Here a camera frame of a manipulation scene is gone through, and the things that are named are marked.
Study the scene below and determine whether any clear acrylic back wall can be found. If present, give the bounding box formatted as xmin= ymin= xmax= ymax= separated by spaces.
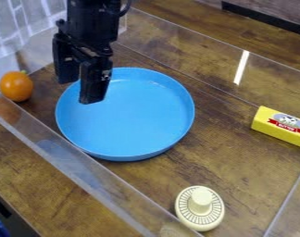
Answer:
xmin=118 ymin=8 xmax=300 ymax=118

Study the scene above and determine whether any cream round toy knob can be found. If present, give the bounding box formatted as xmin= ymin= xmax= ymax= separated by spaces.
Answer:
xmin=176 ymin=185 xmax=225 ymax=231

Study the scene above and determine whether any clear acrylic wall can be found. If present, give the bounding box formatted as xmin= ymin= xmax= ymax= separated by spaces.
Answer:
xmin=118 ymin=8 xmax=300 ymax=118
xmin=0 ymin=94 xmax=202 ymax=237

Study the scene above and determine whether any orange ball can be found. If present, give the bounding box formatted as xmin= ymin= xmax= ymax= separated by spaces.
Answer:
xmin=0 ymin=71 xmax=34 ymax=102

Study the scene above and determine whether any blue round tray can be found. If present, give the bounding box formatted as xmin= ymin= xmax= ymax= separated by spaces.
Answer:
xmin=55 ymin=68 xmax=194 ymax=161

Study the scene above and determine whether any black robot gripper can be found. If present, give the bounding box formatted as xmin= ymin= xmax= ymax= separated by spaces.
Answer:
xmin=53 ymin=0 xmax=132 ymax=105

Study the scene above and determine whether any black bar on wall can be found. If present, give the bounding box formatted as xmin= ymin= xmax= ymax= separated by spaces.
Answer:
xmin=222 ymin=1 xmax=300 ymax=34

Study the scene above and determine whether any yellow butter box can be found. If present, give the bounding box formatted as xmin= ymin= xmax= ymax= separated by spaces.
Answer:
xmin=252 ymin=106 xmax=300 ymax=146

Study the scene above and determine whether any clear acrylic front wall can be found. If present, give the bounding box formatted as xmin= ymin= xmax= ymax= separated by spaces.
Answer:
xmin=0 ymin=94 xmax=202 ymax=237

